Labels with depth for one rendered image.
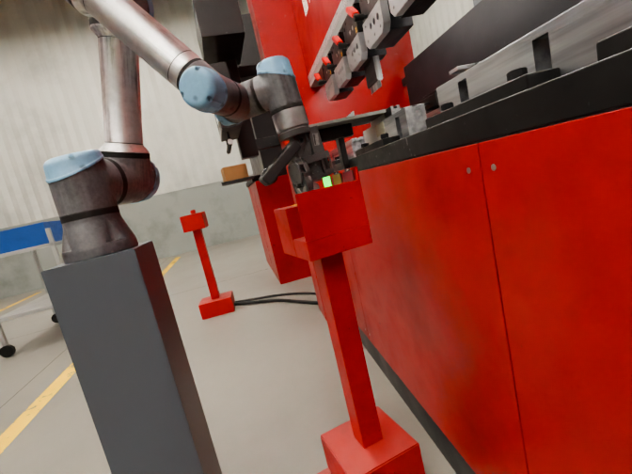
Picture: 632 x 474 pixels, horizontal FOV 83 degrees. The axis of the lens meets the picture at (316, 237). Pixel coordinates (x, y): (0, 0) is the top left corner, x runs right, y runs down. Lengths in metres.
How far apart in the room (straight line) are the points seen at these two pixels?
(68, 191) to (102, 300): 0.24
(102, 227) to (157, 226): 7.25
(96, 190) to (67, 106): 7.83
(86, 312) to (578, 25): 0.96
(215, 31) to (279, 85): 1.61
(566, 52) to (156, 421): 1.01
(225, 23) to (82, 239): 1.77
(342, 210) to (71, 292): 0.59
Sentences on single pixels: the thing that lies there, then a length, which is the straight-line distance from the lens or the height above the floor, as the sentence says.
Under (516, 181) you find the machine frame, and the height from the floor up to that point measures 0.77.
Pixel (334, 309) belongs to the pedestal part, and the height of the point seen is 0.51.
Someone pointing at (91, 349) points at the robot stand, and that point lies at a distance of 0.92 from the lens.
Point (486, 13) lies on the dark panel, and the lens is 1.68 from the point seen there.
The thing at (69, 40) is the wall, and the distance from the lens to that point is 9.01.
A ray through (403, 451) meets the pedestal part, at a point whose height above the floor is 0.12.
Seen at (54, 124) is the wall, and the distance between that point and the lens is 8.72.
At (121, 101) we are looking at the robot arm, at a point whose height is 1.11.
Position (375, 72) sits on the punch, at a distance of 1.29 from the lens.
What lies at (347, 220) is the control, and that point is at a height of 0.73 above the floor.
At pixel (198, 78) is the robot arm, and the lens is 0.72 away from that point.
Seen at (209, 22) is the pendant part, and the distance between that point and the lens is 2.42.
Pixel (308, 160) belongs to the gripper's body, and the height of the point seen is 0.87.
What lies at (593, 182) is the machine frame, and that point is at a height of 0.76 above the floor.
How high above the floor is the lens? 0.83
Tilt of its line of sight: 8 degrees down
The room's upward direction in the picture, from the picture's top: 13 degrees counter-clockwise
